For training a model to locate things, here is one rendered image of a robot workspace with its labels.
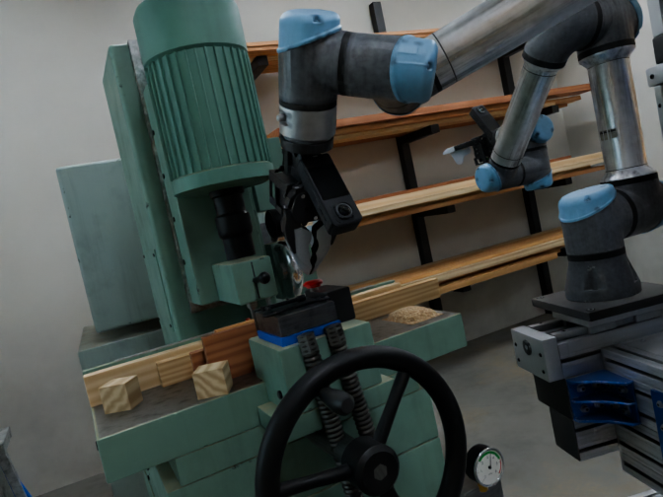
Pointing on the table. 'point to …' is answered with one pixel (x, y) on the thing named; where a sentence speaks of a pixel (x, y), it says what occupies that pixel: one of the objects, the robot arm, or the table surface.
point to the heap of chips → (411, 315)
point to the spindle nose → (233, 222)
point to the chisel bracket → (249, 267)
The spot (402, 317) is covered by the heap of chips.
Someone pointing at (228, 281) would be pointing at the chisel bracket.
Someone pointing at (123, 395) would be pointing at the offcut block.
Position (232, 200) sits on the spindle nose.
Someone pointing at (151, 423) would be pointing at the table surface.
